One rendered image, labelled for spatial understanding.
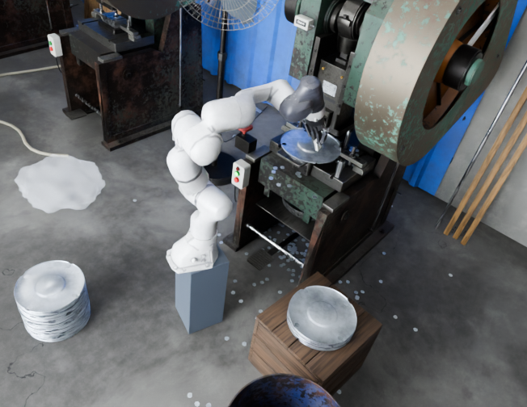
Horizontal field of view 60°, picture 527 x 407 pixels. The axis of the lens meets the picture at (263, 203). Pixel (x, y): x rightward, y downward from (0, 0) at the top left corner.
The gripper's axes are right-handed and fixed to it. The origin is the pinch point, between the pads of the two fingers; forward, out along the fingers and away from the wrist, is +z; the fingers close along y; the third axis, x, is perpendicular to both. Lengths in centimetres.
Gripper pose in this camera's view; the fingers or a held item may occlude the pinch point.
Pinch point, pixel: (318, 144)
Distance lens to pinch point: 199.4
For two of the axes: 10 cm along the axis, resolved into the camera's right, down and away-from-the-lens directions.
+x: 6.2, -7.4, 2.8
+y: 7.7, 4.9, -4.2
